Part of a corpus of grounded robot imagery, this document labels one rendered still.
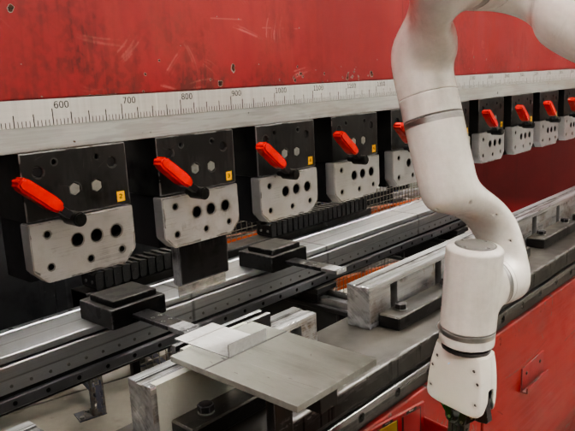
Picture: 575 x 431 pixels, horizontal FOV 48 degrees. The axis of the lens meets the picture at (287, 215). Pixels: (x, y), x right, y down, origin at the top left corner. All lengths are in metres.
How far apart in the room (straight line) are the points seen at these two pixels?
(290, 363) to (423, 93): 0.44
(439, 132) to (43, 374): 0.78
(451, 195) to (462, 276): 0.12
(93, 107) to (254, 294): 0.75
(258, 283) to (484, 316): 0.66
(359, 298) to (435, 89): 0.58
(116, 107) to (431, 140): 0.45
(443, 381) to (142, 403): 0.47
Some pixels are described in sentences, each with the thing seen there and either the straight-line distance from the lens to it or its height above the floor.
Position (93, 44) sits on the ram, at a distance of 0.89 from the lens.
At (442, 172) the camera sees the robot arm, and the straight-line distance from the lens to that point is 0.97.
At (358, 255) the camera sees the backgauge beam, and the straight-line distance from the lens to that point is 1.80.
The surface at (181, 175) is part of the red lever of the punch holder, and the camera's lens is 0.92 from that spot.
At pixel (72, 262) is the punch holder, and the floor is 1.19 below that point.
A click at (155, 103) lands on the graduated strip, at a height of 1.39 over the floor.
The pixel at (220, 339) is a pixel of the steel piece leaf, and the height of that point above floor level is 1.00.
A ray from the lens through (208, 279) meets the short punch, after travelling 1.08.
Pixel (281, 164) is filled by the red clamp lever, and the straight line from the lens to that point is 1.06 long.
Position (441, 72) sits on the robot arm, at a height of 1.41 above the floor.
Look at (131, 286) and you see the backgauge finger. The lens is 1.29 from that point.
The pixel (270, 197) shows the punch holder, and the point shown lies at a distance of 1.10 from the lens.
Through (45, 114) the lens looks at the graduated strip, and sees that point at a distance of 0.85.
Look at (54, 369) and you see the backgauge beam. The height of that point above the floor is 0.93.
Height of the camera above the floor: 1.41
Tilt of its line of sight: 12 degrees down
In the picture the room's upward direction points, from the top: 3 degrees counter-clockwise
